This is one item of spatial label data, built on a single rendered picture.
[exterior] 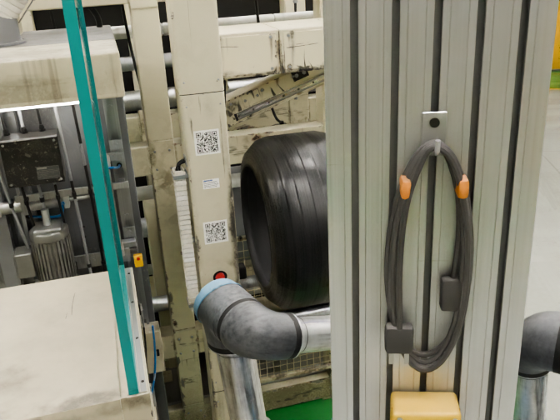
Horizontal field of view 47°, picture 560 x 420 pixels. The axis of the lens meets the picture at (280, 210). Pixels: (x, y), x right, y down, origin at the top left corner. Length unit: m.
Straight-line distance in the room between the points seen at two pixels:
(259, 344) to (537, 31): 0.81
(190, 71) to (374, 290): 1.16
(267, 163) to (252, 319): 0.76
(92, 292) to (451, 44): 1.16
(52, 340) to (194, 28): 0.90
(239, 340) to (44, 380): 0.39
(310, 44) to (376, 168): 1.47
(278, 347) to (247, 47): 1.14
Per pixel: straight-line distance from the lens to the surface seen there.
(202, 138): 1.91
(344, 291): 0.84
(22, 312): 1.64
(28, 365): 1.44
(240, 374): 1.47
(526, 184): 0.80
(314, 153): 1.97
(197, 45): 1.85
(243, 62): 2.15
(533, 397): 1.49
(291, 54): 2.19
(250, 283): 2.35
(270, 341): 1.29
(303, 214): 1.86
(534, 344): 1.31
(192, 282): 2.08
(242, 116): 2.32
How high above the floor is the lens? 2.03
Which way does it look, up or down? 22 degrees down
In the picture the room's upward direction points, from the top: 3 degrees counter-clockwise
